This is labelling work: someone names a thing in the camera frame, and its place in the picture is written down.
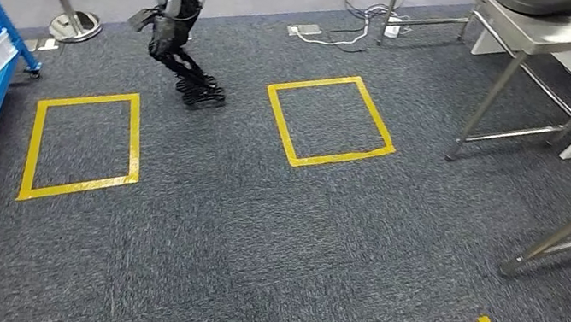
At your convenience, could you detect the yellow floor tape marking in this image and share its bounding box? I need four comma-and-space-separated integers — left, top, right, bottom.
256, 62, 408, 183
15, 77, 154, 220

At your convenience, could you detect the metal floor socket cover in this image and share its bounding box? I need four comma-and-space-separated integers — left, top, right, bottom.
285, 20, 324, 41
21, 33, 62, 57

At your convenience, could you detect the black humanoid robot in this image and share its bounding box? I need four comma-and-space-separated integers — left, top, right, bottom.
115, 0, 244, 116

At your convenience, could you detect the white power strip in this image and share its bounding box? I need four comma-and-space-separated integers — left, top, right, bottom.
382, 15, 404, 40

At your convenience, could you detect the black pouch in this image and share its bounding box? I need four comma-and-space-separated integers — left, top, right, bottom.
476, 0, 571, 23

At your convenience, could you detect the stainless steel table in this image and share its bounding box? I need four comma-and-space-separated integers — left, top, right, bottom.
359, 0, 571, 182

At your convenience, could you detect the white cable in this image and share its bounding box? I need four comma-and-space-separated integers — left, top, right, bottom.
292, 4, 374, 54

